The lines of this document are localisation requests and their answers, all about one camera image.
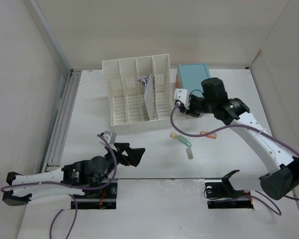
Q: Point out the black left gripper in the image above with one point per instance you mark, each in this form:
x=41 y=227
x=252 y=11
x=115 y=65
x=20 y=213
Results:
x=135 y=155

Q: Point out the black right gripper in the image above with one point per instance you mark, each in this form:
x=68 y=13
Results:
x=190 y=112

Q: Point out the orange correction tape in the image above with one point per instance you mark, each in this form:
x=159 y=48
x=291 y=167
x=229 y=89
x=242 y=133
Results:
x=212 y=135

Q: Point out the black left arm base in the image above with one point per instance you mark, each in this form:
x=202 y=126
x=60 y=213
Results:
x=104 y=199

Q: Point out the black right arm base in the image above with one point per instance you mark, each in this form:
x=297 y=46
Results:
x=220 y=194

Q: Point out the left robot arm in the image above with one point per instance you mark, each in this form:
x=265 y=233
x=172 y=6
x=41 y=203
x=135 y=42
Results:
x=80 y=178

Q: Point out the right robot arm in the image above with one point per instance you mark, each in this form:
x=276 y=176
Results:
x=280 y=160

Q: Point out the blue top drawer box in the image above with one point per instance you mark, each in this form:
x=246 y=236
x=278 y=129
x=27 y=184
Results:
x=191 y=75

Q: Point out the beige eraser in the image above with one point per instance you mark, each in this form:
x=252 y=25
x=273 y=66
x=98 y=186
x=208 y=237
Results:
x=173 y=135

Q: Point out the white plastic file organizer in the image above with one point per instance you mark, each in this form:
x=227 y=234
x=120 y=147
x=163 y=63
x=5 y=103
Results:
x=128 y=109

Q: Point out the small tan eraser block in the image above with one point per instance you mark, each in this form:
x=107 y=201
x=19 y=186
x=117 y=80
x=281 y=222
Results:
x=189 y=153

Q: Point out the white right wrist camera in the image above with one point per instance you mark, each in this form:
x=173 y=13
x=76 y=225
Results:
x=181 y=97

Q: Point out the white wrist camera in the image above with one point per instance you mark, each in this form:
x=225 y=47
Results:
x=181 y=97
x=109 y=136

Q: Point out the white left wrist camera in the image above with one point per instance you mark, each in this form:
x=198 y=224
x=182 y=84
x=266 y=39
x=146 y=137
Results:
x=109 y=136

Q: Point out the aluminium frame rail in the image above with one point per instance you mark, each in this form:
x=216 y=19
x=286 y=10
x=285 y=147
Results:
x=53 y=155

